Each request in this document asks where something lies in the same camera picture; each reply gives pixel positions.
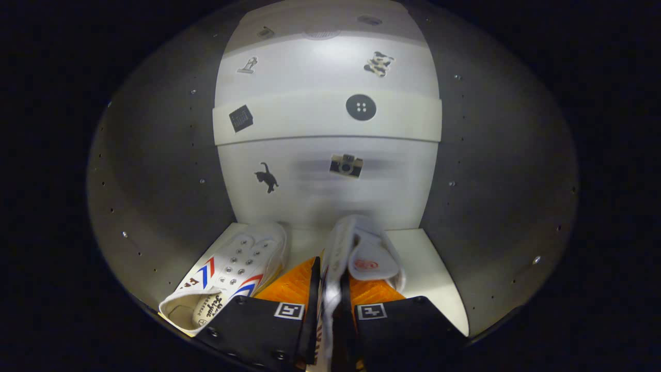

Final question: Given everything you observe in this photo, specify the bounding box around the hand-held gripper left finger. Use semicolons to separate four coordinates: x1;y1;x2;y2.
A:
195;256;322;372

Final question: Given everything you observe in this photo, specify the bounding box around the white canvas shoe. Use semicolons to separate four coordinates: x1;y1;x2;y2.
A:
158;222;289;337
307;214;407;372

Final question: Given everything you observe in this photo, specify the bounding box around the dark grey shoe cabinet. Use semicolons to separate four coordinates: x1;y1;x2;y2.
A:
85;0;579;339

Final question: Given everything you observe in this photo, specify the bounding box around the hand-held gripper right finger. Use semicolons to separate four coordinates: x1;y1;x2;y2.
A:
332;273;469;372

